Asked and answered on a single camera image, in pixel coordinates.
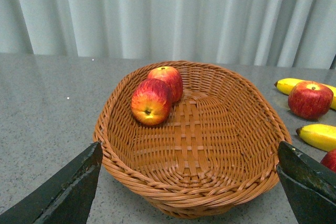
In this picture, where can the brown wicker basket left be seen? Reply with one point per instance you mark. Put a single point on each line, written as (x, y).
(217, 149)

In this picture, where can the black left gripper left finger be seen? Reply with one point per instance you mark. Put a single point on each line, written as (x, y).
(66, 197)

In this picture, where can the red apple front yellow base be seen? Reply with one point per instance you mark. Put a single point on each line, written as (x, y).
(151, 102)

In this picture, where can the white curtain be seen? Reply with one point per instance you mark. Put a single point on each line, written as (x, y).
(282, 33)

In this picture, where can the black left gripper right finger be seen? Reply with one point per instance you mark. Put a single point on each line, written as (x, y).
(309, 186)

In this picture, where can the red apple rear basket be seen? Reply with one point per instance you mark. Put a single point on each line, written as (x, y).
(171, 77)

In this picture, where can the yellow banana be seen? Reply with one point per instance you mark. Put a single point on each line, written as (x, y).
(320, 136)
(287, 84)

